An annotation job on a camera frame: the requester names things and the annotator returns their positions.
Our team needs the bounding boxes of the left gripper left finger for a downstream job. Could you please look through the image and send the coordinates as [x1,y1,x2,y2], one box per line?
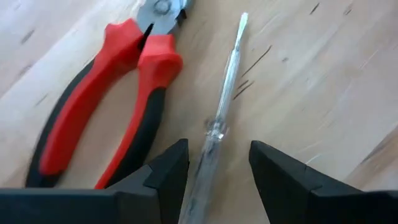
[0,138,190,224]

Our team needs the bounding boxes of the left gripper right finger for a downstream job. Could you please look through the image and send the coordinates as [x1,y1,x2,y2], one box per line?
[248,140,398,224]

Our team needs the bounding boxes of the red handled pliers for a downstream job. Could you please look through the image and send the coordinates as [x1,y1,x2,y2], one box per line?
[24,0,194,190]

